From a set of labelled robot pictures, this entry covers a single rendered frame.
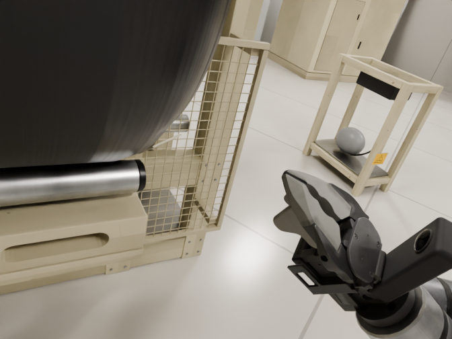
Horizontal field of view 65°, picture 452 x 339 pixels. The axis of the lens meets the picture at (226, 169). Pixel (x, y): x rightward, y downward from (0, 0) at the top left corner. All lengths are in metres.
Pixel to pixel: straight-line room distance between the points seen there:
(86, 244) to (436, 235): 0.40
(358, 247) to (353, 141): 2.33
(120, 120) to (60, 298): 1.23
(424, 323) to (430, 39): 7.39
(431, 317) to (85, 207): 0.43
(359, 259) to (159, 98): 0.26
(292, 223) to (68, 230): 0.27
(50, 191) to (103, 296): 1.08
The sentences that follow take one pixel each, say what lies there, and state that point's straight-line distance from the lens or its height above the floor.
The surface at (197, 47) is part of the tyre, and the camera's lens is 0.30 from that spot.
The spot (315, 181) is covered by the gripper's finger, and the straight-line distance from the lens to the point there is 0.38.
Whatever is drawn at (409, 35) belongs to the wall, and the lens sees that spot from 7.79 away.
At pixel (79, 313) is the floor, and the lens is 1.47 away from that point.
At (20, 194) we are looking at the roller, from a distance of 0.46.
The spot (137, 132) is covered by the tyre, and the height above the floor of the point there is 1.02.
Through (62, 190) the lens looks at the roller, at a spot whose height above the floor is 0.90.
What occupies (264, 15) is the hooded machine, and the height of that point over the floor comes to 0.53.
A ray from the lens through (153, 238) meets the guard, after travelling 1.27.
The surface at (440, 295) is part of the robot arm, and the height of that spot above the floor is 0.81.
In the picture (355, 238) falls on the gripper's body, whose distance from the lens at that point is 0.41.
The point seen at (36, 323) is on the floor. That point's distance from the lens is 1.46.
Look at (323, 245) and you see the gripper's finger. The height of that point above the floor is 0.96.
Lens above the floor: 1.17
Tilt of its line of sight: 30 degrees down
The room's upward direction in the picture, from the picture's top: 14 degrees clockwise
